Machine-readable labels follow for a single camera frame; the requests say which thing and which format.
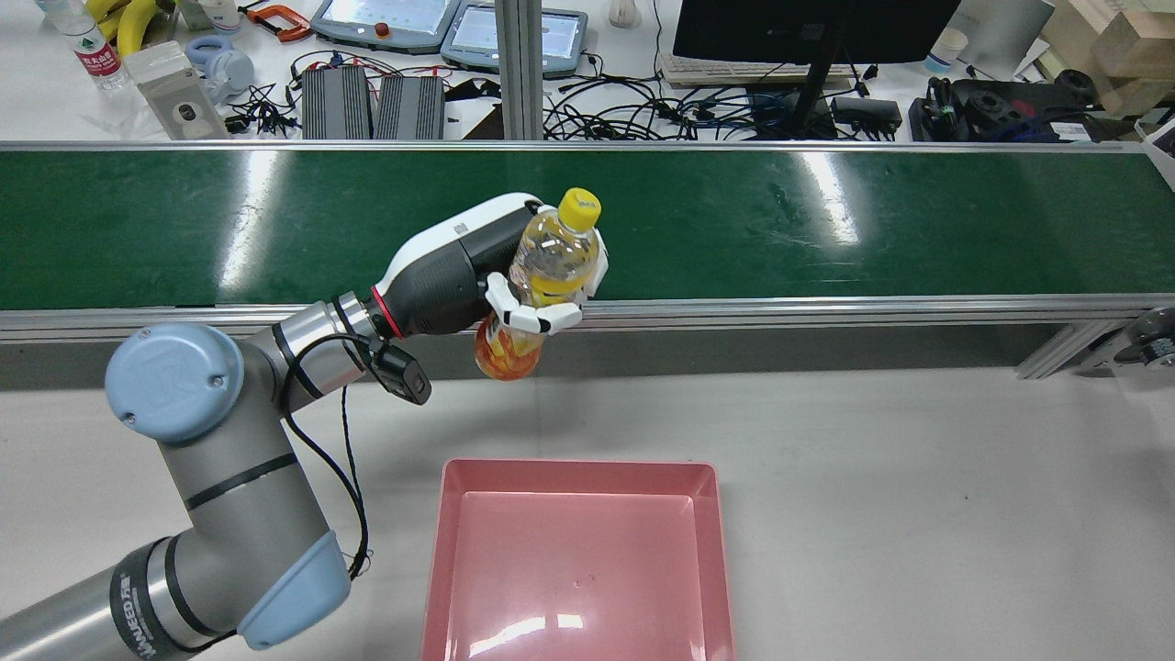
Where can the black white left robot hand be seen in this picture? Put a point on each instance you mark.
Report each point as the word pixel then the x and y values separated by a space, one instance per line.
pixel 441 275

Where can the orange juice bottle yellow cap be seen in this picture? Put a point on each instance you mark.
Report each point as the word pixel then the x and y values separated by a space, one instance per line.
pixel 555 262

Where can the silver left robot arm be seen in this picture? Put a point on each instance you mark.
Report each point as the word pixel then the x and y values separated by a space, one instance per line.
pixel 220 477

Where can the pink plastic basket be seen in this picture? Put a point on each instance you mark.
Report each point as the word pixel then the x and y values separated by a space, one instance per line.
pixel 578 569

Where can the ribbed grey power box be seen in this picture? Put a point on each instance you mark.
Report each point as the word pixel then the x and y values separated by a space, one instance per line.
pixel 408 108
pixel 335 101

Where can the grey teach pendant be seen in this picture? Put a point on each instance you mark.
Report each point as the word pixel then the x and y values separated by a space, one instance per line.
pixel 386 18
pixel 562 41

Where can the light blue headphones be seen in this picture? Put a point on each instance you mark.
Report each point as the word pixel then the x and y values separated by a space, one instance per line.
pixel 225 64

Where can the orange clamp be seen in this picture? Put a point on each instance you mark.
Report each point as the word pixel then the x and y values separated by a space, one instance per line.
pixel 275 18

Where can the grey plastic box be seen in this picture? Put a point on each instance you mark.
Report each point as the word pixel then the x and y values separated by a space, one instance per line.
pixel 179 96

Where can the white computer mouse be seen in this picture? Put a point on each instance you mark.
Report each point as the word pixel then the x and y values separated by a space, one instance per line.
pixel 622 11

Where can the white jar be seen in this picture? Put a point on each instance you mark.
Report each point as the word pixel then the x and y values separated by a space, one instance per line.
pixel 218 14

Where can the white keyboard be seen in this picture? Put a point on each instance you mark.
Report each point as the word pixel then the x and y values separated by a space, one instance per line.
pixel 734 70

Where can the green conveyor belt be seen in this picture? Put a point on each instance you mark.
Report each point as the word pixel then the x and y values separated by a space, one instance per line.
pixel 826 229

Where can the yellow banana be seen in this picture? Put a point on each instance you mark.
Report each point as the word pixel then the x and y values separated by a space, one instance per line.
pixel 103 9
pixel 138 23

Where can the clear water bottle red label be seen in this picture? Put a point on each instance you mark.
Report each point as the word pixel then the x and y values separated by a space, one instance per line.
pixel 92 50

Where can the black Huawei monitor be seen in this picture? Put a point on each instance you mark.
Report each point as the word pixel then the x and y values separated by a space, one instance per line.
pixel 808 28

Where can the black power adapter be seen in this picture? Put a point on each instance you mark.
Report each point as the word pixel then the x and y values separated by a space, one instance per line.
pixel 867 112

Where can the striped paper cup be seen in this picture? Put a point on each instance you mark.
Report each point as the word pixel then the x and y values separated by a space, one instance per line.
pixel 945 50

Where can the black metal flange part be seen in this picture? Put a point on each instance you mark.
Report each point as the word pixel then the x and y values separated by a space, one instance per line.
pixel 1001 101

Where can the light wooden box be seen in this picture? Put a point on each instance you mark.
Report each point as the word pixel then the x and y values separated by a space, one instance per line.
pixel 1129 46

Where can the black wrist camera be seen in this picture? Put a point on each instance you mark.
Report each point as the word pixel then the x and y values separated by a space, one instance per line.
pixel 402 372

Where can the aluminium profile post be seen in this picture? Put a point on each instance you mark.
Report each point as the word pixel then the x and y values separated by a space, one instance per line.
pixel 519 73

